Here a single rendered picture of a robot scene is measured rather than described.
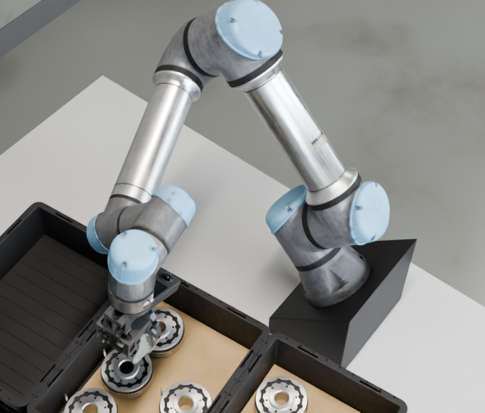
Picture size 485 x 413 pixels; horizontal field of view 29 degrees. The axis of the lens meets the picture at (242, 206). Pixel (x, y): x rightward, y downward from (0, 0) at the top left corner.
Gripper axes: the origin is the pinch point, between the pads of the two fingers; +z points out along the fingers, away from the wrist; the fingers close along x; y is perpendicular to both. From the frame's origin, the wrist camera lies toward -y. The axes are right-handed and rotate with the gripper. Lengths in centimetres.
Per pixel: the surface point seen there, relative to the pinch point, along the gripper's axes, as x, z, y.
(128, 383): 0.9, 13.8, 2.8
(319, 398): 33.5, 12.9, -16.4
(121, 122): -50, 37, -64
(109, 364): -4.8, 14.9, 1.4
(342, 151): -12, 103, -145
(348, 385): 37.2, 5.2, -18.4
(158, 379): 4.7, 16.6, -2.3
